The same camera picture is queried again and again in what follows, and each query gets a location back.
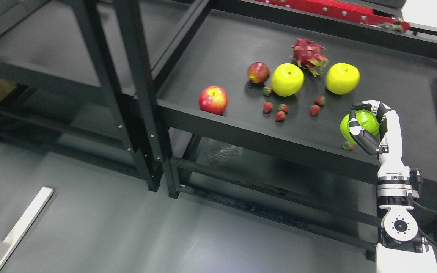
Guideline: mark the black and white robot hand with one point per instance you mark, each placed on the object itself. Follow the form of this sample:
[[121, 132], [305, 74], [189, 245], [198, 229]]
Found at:
[[388, 146]]

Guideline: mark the green apple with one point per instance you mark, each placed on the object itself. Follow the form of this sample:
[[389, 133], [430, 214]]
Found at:
[[366, 119]]

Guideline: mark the yellow apple right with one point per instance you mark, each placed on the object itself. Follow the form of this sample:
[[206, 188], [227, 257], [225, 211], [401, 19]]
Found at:
[[342, 78]]

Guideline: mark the yellow apple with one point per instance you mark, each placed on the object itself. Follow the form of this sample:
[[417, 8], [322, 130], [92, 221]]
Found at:
[[287, 79], [342, 78]]

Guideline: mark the yellow apple left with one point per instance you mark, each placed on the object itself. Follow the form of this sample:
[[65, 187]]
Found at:
[[287, 79]]

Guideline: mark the black metal shelf right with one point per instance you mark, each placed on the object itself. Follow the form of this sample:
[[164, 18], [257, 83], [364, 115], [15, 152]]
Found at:
[[217, 38]]

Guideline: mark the black metal shelf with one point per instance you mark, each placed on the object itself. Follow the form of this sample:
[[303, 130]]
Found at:
[[76, 79], [217, 38]]

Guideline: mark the red apple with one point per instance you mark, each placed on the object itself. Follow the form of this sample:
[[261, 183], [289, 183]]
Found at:
[[213, 99]]

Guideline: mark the black metal shelf left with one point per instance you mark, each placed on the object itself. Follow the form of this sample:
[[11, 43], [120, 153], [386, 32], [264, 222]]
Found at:
[[76, 79]]

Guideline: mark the strawberry under hand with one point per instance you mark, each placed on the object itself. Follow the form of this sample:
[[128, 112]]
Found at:
[[348, 146]]

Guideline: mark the strawberry right upper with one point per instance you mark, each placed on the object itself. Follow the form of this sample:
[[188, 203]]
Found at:
[[320, 101]]

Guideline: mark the strawberry right lower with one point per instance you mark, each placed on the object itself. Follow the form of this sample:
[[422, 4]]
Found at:
[[314, 110]]

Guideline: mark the strawberry front middle lower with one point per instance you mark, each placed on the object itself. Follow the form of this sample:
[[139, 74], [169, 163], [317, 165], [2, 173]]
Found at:
[[280, 116]]

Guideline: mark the strawberry front middle upper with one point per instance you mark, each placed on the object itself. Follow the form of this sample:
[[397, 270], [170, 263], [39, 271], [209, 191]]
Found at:
[[284, 108]]

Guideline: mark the pink dragon fruit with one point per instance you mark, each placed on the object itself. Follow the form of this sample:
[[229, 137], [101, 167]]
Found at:
[[309, 55]]

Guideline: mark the strawberry front left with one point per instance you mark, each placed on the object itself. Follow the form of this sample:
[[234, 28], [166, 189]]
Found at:
[[267, 107]]

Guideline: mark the strawberry beside pomegranate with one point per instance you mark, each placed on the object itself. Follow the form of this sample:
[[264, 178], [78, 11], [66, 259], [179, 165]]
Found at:
[[267, 91]]

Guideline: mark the red metal bar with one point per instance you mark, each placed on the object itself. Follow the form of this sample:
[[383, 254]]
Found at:
[[344, 11]]

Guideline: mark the dark red pomegranate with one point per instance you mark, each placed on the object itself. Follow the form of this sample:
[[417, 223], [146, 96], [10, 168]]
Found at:
[[258, 72]]

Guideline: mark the white table with pedestal leg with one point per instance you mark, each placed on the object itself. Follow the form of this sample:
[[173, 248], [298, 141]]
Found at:
[[24, 223]]

